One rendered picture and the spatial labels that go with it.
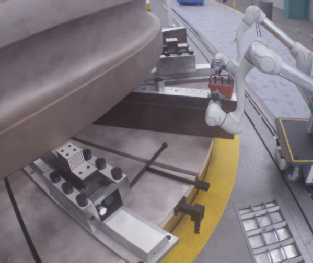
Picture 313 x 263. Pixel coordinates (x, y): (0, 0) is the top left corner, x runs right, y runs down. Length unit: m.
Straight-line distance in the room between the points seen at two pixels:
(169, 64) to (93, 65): 1.55
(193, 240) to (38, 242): 1.10
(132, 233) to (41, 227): 0.71
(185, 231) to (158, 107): 1.05
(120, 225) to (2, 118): 0.90
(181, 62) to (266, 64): 1.82
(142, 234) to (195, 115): 1.18
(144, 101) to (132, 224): 1.17
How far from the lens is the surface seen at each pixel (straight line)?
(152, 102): 2.35
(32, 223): 2.00
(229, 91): 2.17
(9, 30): 1.32
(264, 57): 1.51
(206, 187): 1.91
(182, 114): 2.33
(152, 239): 1.51
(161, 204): 1.86
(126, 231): 1.56
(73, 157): 1.53
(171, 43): 3.22
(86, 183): 1.51
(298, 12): 11.17
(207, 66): 3.45
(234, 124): 1.90
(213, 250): 2.00
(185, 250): 1.99
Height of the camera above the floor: 1.73
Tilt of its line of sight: 34 degrees down
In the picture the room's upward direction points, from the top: 5 degrees counter-clockwise
